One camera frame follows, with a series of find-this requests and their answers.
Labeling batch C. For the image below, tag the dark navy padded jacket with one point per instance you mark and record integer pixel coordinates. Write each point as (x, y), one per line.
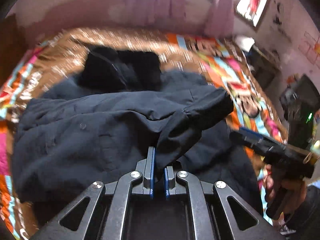
(72, 136)

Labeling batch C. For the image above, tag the person's right hand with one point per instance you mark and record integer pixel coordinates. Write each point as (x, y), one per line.
(282, 195)

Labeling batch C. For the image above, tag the black fur hood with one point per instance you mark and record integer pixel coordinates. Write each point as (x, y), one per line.
(110, 70)

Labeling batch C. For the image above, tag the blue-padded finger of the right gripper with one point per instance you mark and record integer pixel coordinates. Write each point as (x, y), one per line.
(248, 138)

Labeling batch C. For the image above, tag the brown patterned blanket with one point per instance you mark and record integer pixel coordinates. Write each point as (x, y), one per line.
(60, 56)

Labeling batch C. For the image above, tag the colourful cartoon bed sheet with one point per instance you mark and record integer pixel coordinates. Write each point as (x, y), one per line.
(225, 68)

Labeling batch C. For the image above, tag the pink curtain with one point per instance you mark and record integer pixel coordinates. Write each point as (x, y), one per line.
(219, 21)

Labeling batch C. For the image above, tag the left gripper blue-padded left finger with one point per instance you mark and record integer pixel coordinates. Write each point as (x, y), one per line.
(148, 180)

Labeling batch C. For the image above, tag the dark bedside furniture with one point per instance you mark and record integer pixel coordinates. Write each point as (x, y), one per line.
(264, 68)

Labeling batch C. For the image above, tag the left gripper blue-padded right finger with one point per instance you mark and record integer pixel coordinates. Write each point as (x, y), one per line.
(169, 182)

